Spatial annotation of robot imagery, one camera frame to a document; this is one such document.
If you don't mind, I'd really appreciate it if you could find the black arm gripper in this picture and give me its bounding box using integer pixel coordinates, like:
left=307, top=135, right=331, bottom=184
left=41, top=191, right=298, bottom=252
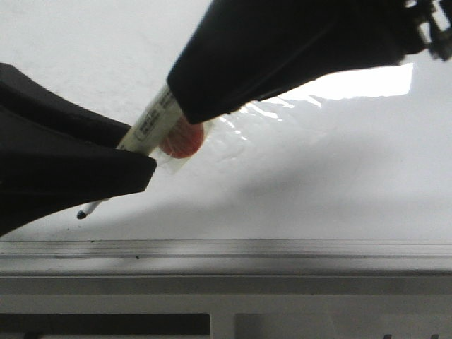
left=404, top=0, right=451, bottom=61

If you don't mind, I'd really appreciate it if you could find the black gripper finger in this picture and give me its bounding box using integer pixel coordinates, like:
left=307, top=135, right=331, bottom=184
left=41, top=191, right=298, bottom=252
left=1, top=64, right=157, bottom=234
left=167, top=1, right=426, bottom=124

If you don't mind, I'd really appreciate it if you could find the white black whiteboard marker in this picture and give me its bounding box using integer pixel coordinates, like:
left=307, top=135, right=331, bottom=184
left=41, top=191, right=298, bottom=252
left=76, top=83, right=184, bottom=220

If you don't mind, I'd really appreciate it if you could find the white whiteboard with aluminium frame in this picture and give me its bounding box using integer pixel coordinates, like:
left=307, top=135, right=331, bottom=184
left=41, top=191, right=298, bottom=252
left=1, top=1, right=451, bottom=275

